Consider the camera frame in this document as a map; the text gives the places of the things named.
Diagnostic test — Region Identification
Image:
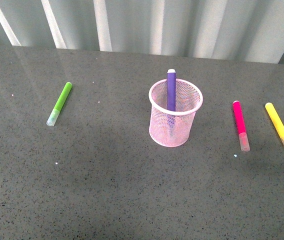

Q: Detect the pink mesh cup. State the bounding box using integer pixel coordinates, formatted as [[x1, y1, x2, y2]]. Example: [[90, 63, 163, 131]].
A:
[[148, 79, 203, 148]]

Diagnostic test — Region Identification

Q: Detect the green marker pen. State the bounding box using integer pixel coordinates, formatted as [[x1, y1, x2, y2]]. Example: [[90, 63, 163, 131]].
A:
[[46, 82, 73, 127]]

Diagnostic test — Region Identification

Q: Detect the white pleated curtain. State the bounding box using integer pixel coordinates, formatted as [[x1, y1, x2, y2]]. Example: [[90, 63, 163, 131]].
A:
[[0, 0, 284, 64]]

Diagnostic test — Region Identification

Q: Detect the purple marker pen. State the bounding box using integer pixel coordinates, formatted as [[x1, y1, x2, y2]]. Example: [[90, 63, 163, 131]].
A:
[[166, 68, 177, 141]]

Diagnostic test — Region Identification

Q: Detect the yellow marker pen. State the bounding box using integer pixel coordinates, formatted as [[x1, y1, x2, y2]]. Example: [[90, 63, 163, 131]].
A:
[[264, 102, 284, 146]]

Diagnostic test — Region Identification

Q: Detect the pink marker pen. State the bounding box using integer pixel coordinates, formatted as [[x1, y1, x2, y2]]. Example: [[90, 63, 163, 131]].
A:
[[232, 100, 250, 152]]

